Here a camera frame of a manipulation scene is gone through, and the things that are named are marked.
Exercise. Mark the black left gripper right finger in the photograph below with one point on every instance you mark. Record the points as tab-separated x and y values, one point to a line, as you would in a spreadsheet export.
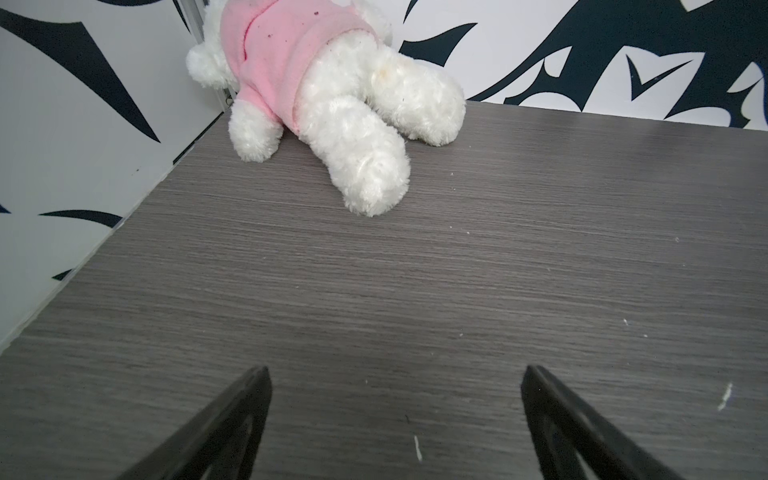
568	433

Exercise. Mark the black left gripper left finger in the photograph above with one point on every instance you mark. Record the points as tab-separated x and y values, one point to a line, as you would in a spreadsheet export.
220	442

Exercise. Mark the white plush toy pink shirt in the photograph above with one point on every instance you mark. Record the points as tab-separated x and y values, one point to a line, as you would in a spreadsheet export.
329	74

